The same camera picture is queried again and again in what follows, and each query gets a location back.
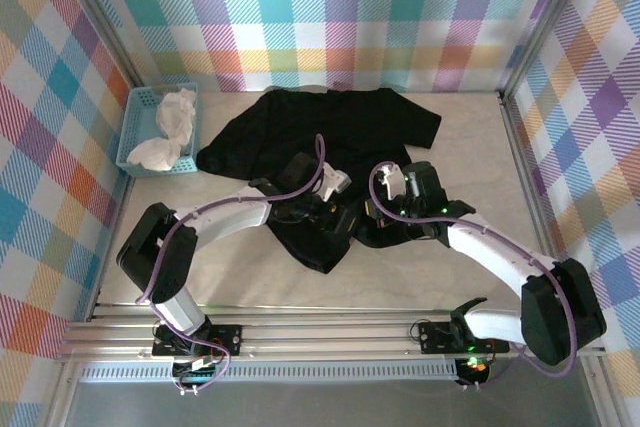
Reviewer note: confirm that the blue plastic basket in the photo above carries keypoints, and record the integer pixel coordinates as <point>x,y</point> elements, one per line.
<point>131,132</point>

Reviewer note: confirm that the aluminium table side rail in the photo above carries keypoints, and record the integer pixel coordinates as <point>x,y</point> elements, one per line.
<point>122,197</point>
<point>530,187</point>

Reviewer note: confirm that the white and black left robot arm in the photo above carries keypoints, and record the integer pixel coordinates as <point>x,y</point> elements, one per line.
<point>225,217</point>

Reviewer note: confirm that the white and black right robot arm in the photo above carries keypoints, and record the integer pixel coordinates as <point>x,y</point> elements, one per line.
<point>500,254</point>

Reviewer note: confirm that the aluminium mounting rail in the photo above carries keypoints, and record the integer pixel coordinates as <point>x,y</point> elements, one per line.
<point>325,339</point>

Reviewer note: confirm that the crumpled white cloth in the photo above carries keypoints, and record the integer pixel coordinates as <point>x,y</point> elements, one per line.
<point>172,112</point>

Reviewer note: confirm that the aluminium frame leg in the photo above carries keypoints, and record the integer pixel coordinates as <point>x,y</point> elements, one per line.
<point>62,397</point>
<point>597,392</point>

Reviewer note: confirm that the aluminium frame post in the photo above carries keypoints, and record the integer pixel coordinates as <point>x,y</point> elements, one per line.
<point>545,22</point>
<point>107,32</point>

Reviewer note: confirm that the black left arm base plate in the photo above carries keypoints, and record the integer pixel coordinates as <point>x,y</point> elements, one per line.
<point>225,334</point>

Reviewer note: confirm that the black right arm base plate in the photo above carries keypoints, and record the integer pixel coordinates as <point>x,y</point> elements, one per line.
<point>434,337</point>

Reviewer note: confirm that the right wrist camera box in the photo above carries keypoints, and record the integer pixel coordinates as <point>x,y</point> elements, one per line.
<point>390,179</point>

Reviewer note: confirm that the black t-shirt with floral print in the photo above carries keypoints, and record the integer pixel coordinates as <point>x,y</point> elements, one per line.
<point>350,122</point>

